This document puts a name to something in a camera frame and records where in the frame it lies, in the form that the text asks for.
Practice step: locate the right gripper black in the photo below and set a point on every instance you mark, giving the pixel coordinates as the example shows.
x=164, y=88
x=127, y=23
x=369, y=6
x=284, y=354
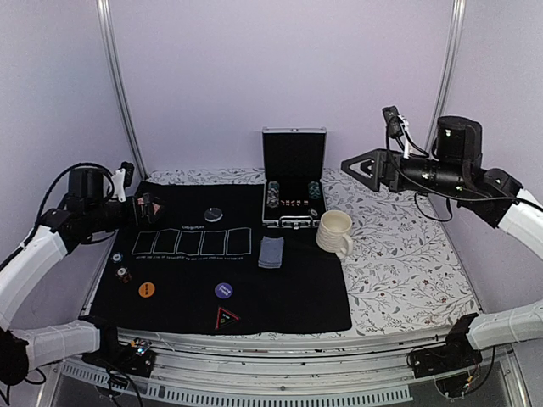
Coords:
x=378, y=158

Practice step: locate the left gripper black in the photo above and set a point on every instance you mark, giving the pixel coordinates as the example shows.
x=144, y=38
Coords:
x=147, y=208

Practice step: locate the dark green poker chip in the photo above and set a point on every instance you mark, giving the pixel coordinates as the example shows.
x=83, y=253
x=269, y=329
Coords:
x=117, y=258

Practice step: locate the clear round dealer button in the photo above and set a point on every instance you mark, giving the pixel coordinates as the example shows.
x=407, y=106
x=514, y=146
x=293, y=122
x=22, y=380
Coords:
x=213, y=214

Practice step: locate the red brown poker chip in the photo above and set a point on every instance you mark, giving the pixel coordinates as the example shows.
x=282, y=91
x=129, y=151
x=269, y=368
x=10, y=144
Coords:
x=123, y=274

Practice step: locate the orange big blind button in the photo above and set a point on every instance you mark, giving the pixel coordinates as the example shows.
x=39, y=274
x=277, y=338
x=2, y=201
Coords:
x=146, y=290

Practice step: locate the purple small blind button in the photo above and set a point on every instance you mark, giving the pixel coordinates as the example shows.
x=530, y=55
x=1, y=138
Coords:
x=223, y=290

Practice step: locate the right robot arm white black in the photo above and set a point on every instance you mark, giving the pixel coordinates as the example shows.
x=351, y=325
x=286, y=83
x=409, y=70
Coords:
x=503, y=203

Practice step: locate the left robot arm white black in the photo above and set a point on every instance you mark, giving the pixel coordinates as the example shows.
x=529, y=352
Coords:
x=95, y=202

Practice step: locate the right chip stack in case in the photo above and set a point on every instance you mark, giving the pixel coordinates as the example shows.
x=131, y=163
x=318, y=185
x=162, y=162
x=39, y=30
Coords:
x=314, y=190

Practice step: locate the chip stack in case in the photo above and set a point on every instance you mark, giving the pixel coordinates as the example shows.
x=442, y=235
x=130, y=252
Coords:
x=314, y=190
x=273, y=195

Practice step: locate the cream ribbed ceramic mug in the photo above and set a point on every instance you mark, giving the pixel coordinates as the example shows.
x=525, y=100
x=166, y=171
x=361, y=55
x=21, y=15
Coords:
x=333, y=233

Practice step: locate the black poker mat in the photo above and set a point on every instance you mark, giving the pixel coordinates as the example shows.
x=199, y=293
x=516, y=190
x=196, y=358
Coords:
x=185, y=257

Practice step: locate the aluminium poker chip case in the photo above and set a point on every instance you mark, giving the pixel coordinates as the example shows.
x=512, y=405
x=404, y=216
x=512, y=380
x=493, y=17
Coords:
x=294, y=157

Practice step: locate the red dice row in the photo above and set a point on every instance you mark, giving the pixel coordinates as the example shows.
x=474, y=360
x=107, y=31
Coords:
x=294, y=202

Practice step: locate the left chip stack in case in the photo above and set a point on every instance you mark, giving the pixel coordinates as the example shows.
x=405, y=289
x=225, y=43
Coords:
x=273, y=195

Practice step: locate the triangular red black marker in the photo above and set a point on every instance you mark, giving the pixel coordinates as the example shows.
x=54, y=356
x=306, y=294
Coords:
x=225, y=317

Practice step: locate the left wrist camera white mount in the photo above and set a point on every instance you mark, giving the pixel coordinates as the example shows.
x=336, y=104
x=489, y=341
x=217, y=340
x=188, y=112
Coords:
x=122, y=179

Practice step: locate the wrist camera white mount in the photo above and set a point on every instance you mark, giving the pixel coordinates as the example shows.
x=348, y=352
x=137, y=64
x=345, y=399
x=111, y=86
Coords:
x=122, y=179
x=397, y=129

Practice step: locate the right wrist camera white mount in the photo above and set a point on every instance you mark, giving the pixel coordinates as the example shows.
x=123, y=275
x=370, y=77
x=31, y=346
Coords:
x=397, y=129

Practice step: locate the right aluminium corner post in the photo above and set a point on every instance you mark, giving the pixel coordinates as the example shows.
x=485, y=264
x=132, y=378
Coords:
x=452, y=48

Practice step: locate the aluminium corner post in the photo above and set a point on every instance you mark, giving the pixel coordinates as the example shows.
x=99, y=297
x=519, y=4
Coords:
x=108, y=37
x=452, y=48

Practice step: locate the aluminium front rail frame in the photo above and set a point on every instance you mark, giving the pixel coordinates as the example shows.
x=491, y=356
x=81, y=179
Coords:
x=283, y=370

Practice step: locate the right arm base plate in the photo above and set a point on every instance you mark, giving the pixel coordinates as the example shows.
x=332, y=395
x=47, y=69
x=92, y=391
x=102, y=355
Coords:
x=450, y=356

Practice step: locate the left aluminium corner post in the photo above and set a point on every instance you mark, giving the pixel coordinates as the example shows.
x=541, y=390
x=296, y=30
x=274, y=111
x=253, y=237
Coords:
x=108, y=37

